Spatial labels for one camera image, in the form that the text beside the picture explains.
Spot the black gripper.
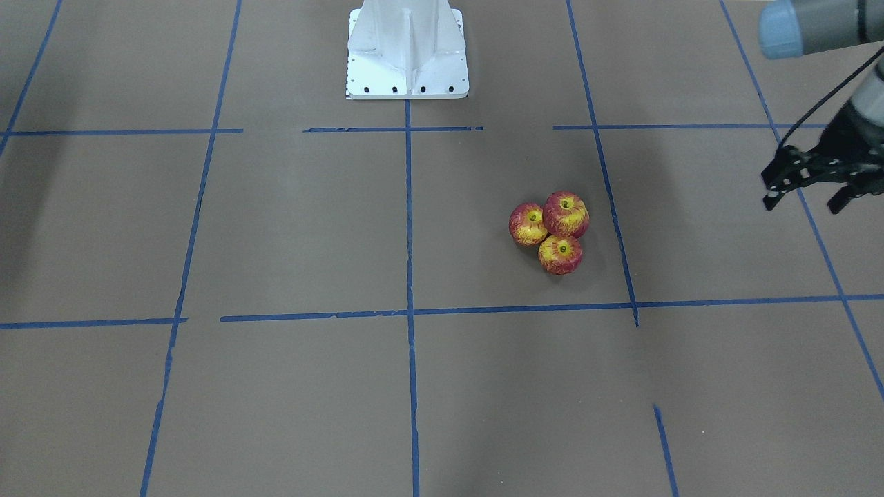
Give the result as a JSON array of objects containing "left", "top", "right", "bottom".
[{"left": 761, "top": 101, "right": 882, "bottom": 214}]

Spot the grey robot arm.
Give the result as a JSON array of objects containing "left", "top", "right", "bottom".
[{"left": 758, "top": 1, "right": 883, "bottom": 214}]

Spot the crossing blue tape line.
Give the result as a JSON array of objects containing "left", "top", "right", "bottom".
[{"left": 219, "top": 293, "right": 883, "bottom": 323}]

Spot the red yellow apple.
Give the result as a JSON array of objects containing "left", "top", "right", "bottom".
[
  {"left": 542, "top": 190, "right": 590, "bottom": 239},
  {"left": 539, "top": 235, "right": 583, "bottom": 275},
  {"left": 508, "top": 202, "right": 549, "bottom": 246}
]

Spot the red yellow apple rear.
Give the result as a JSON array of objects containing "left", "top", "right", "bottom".
[{"left": 539, "top": 235, "right": 583, "bottom": 275}]

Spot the long blue tape line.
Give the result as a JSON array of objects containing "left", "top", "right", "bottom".
[{"left": 566, "top": 1, "right": 640, "bottom": 327}]

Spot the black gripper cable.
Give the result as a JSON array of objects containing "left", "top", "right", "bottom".
[{"left": 777, "top": 46, "right": 884, "bottom": 149}]

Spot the white metal base plate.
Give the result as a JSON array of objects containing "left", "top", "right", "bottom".
[{"left": 345, "top": 1, "right": 470, "bottom": 100}]

